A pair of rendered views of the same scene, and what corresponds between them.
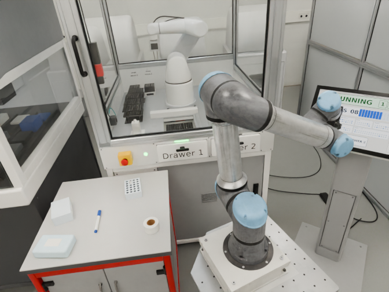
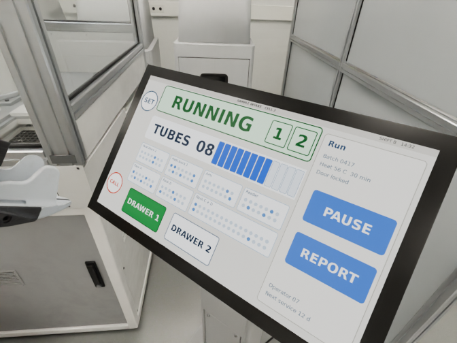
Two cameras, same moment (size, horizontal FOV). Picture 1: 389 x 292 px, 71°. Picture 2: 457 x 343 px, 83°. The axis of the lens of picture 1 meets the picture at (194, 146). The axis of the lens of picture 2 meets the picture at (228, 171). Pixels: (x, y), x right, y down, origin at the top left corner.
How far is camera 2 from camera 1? 1.25 m
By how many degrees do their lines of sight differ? 4
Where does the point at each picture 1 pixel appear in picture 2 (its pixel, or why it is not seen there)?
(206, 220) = (19, 309)
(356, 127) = (200, 197)
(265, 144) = (73, 195)
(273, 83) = (22, 44)
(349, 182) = (224, 308)
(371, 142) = (226, 256)
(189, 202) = not seen: outside the picture
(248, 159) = (52, 220)
